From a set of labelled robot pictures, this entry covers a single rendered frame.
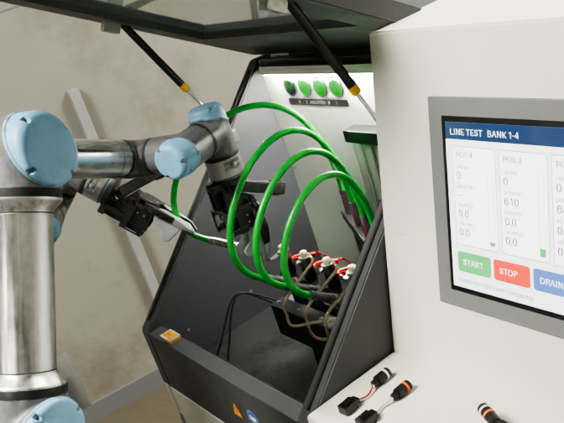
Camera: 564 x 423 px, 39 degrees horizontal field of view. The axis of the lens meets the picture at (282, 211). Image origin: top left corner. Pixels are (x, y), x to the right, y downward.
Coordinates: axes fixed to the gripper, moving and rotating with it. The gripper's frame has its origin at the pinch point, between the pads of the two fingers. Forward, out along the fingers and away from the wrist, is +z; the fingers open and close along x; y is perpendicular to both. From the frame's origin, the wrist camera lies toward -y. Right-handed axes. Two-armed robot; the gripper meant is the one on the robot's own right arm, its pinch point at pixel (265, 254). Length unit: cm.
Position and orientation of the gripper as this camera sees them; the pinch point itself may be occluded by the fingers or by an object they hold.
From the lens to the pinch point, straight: 173.2
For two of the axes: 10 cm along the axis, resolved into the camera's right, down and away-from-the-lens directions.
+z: 3.0, 8.9, 3.5
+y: -7.7, 4.4, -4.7
